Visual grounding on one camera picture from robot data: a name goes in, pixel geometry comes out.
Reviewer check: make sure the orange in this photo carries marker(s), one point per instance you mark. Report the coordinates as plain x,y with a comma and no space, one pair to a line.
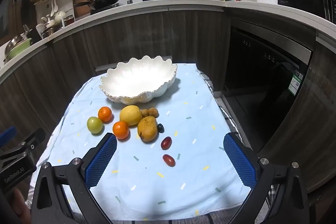
121,130
105,114

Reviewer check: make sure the yellow lemon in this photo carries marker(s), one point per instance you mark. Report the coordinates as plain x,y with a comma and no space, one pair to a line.
130,115

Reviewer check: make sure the blueberry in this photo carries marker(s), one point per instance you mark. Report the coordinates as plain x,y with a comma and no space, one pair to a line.
161,128

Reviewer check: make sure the small brown longan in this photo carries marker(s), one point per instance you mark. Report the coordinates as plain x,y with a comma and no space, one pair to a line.
145,112

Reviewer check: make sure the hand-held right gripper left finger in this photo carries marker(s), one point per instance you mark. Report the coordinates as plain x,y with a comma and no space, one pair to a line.
99,158

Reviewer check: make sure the black dishwasher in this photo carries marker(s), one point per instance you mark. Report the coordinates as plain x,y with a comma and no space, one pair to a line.
262,77

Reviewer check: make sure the white scalloped bowl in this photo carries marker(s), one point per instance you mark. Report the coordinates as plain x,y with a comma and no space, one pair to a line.
136,79

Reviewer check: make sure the red cherry tomato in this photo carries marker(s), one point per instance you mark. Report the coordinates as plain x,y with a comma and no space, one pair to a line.
166,142
168,160

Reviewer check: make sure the person's left hand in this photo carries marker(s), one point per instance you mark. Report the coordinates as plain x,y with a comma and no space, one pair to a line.
17,204

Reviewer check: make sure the green bowl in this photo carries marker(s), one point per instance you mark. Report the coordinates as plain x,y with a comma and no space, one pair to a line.
22,47

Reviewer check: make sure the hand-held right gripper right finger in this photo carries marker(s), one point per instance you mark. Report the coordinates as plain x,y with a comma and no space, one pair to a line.
239,158

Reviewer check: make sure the large brown longan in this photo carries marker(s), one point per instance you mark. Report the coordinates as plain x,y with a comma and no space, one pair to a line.
153,111

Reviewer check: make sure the white teapot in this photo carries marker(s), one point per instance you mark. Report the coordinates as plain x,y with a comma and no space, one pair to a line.
59,16

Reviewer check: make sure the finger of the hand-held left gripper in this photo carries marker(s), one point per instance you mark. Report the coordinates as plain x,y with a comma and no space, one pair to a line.
8,132
34,138

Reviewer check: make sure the dark wood kitchen cabinets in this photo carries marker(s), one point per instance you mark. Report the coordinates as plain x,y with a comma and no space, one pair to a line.
131,35

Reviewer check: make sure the yellow mango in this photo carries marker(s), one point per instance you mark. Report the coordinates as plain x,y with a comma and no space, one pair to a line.
147,128

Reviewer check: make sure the light blue patterned tablecloth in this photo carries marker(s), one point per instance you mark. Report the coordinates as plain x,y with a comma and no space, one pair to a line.
189,129

